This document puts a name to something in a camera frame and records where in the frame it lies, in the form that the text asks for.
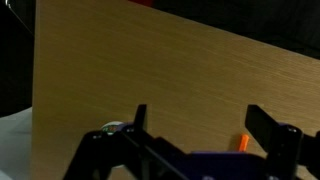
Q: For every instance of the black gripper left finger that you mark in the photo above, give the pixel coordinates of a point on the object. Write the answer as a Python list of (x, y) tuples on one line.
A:
[(140, 120)]

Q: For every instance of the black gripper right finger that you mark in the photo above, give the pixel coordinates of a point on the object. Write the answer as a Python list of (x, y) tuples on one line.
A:
[(264, 129)]

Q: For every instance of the orange marker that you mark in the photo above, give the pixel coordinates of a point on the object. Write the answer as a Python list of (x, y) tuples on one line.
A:
[(243, 142)]

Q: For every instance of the green and white cup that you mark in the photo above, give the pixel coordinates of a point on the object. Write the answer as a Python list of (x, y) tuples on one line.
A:
[(111, 127)]

